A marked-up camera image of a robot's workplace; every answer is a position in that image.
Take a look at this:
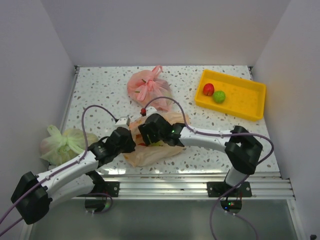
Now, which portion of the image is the orange plastic fruit bag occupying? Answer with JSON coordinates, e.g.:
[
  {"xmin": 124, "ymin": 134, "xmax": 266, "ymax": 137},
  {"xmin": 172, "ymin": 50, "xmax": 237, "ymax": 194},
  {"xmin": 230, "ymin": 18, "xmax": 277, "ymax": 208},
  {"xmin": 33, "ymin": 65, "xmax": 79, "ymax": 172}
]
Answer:
[{"xmin": 122, "ymin": 116, "xmax": 183, "ymax": 167}]

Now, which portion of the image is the red round fruit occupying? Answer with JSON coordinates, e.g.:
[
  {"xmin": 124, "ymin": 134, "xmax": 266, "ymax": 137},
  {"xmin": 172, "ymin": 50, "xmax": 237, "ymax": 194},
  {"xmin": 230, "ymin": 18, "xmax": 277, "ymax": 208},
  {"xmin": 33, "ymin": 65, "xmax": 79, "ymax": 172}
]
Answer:
[{"xmin": 202, "ymin": 83, "xmax": 215, "ymax": 96}]

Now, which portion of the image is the green round bumpy fruit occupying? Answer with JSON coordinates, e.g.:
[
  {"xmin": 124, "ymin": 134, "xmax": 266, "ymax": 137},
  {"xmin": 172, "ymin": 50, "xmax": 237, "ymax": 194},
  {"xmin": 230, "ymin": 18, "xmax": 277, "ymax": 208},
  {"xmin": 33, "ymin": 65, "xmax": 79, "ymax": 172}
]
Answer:
[{"xmin": 212, "ymin": 90, "xmax": 226, "ymax": 104}]

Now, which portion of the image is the green pear fruit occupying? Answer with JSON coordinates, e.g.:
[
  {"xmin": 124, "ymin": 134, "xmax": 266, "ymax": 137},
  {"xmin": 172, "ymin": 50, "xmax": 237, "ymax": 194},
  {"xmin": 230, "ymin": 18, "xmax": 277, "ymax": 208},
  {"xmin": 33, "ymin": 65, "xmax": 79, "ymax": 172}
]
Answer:
[{"xmin": 148, "ymin": 140, "xmax": 164, "ymax": 147}]

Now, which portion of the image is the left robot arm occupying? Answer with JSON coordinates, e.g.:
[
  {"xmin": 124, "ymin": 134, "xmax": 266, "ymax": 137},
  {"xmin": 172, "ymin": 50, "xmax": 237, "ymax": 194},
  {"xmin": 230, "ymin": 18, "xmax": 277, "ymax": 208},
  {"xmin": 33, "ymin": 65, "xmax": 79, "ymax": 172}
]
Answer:
[{"xmin": 11, "ymin": 127, "xmax": 136, "ymax": 225}]

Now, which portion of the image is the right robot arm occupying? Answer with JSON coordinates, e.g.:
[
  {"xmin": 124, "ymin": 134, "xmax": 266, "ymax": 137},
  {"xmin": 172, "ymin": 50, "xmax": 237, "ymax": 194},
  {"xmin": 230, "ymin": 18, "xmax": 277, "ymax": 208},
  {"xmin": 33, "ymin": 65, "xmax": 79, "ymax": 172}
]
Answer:
[{"xmin": 138, "ymin": 113, "xmax": 263, "ymax": 197}]

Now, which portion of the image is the pink knotted plastic bag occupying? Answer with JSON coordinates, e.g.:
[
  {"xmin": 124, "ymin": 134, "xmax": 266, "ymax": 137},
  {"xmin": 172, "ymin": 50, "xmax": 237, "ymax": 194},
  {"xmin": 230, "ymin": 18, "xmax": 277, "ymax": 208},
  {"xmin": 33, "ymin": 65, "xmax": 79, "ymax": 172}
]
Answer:
[{"xmin": 127, "ymin": 65, "xmax": 173, "ymax": 107}]

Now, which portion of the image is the green plastic fruit bag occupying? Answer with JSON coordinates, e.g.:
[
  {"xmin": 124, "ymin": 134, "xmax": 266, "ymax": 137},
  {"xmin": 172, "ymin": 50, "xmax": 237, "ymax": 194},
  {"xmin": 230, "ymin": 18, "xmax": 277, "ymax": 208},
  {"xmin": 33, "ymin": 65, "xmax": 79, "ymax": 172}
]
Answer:
[{"xmin": 40, "ymin": 125, "xmax": 99, "ymax": 166}]

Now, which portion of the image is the yellow plastic tray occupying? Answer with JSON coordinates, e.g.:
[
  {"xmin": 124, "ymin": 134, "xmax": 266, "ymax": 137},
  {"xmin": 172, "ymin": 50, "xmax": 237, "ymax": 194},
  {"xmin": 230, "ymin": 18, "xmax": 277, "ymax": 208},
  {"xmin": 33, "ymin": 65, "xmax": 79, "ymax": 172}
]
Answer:
[{"xmin": 194, "ymin": 69, "xmax": 267, "ymax": 122}]

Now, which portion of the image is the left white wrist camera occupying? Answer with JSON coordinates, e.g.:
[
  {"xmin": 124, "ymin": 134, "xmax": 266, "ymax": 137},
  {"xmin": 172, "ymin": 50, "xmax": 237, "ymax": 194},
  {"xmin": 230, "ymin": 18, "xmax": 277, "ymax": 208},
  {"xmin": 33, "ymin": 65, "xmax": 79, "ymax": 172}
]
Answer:
[{"xmin": 114, "ymin": 116, "xmax": 131, "ymax": 129}]

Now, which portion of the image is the left black base bracket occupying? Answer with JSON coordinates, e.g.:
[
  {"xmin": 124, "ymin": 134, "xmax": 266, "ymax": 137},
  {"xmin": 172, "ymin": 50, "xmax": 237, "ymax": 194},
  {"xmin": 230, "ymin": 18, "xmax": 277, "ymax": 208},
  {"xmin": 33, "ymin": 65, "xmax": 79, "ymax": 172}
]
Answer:
[{"xmin": 79, "ymin": 170, "xmax": 120, "ymax": 197}]

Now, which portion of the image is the black base bracket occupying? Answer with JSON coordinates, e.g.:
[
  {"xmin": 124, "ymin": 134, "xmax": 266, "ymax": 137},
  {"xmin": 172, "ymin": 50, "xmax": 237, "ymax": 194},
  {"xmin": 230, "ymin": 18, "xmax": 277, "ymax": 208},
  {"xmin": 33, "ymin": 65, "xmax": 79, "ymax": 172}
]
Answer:
[
  {"xmin": 79, "ymin": 170, "xmax": 120, "ymax": 197},
  {"xmin": 206, "ymin": 181, "xmax": 253, "ymax": 198}
]

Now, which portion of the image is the right black base bracket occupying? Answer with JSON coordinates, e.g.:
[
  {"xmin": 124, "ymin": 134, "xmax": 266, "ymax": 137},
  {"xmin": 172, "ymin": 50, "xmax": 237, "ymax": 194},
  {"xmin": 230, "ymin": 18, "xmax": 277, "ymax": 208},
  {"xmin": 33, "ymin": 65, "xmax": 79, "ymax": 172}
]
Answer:
[{"xmin": 206, "ymin": 181, "xmax": 253, "ymax": 198}]

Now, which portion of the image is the aluminium frame rail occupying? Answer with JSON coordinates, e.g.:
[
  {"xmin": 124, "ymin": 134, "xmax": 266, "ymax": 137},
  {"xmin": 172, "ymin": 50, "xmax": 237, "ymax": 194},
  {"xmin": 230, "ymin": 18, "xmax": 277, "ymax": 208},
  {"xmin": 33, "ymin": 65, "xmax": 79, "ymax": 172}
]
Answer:
[{"xmin": 99, "ymin": 173, "xmax": 295, "ymax": 200}]

